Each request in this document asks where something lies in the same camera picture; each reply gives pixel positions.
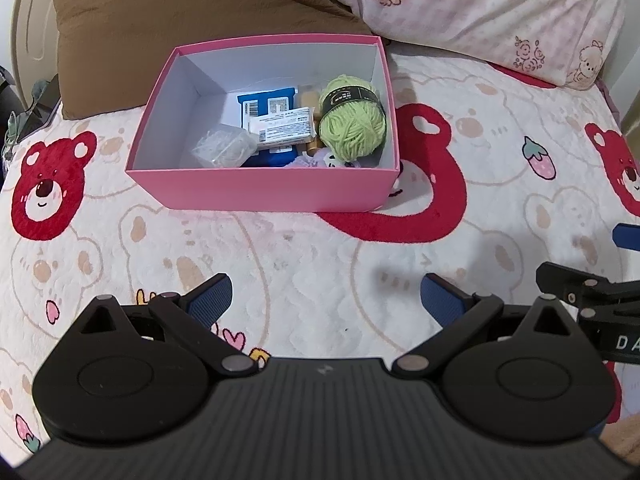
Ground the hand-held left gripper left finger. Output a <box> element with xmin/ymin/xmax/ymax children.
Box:
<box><xmin>65</xmin><ymin>273</ymin><xmax>257</xmax><ymax>375</ymax></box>

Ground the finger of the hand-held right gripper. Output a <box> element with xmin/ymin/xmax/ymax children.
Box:
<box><xmin>535</xmin><ymin>261</ymin><xmax>640</xmax><ymax>311</ymax></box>
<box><xmin>612</xmin><ymin>224</ymin><xmax>640</xmax><ymax>252</ymax></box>

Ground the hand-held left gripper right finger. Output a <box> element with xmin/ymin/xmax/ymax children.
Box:
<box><xmin>391</xmin><ymin>273</ymin><xmax>581</xmax><ymax>380</ymax></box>

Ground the pink cardboard box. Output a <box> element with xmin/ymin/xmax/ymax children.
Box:
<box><xmin>125</xmin><ymin>33</ymin><xmax>401</xmax><ymax>212</ymax></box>

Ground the clear cotton swab box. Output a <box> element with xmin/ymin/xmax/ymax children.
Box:
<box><xmin>192</xmin><ymin>125</ymin><xmax>259</xmax><ymax>169</ymax></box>

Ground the purple fluffy accessory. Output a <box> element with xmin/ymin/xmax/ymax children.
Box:
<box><xmin>287</xmin><ymin>147</ymin><xmax>372</xmax><ymax>170</ymax></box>

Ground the white packet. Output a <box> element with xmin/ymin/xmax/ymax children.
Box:
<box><xmin>247</xmin><ymin>107</ymin><xmax>319</xmax><ymax>151</ymax></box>

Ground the green yarn ball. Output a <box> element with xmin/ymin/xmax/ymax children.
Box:
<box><xmin>318</xmin><ymin>75</ymin><xmax>389</xmax><ymax>164</ymax></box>

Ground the blue packet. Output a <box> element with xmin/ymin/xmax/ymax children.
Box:
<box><xmin>236</xmin><ymin>87</ymin><xmax>301</xmax><ymax>168</ymax></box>

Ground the gold cosmetic bottle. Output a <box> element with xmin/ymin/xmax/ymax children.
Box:
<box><xmin>299</xmin><ymin>85</ymin><xmax>326</xmax><ymax>158</ymax></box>

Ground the dark flat device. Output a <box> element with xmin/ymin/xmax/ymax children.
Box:
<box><xmin>17</xmin><ymin>74</ymin><xmax>64</xmax><ymax>141</ymax></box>

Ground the grey green cloth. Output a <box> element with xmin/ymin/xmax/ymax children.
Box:
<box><xmin>0</xmin><ymin>109</ymin><xmax>24</xmax><ymax>162</ymax></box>

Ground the pink white printed pillow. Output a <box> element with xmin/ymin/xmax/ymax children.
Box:
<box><xmin>308</xmin><ymin>0</ymin><xmax>632</xmax><ymax>92</ymax></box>

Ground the brown pillow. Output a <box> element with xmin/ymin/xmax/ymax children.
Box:
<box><xmin>47</xmin><ymin>0</ymin><xmax>386</xmax><ymax>121</ymax></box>

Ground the cream bed headboard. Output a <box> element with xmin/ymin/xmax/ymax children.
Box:
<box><xmin>10</xmin><ymin>0</ymin><xmax>57</xmax><ymax>111</ymax></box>

